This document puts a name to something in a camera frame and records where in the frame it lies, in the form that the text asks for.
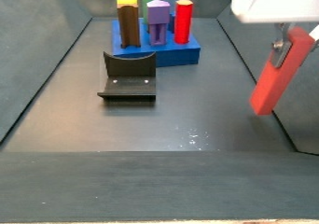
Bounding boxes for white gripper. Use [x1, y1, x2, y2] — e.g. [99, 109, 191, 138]
[231, 0, 319, 68]

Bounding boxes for salmon red rectangular block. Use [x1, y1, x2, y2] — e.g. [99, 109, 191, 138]
[250, 27, 316, 115]

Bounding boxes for blue peg board base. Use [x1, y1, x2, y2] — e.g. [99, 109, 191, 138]
[113, 20, 201, 67]

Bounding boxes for red hexagonal peg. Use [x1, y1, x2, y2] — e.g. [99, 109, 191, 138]
[175, 0, 194, 44]

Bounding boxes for purple pentagon peg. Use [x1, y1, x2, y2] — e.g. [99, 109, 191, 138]
[147, 0, 170, 46]

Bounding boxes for black curved block holder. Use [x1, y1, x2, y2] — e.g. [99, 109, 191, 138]
[98, 52, 157, 101]

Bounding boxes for brown notched peg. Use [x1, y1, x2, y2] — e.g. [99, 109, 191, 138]
[117, 3, 142, 49]

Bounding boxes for yellow arch peg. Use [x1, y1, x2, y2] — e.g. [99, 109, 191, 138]
[117, 0, 139, 7]

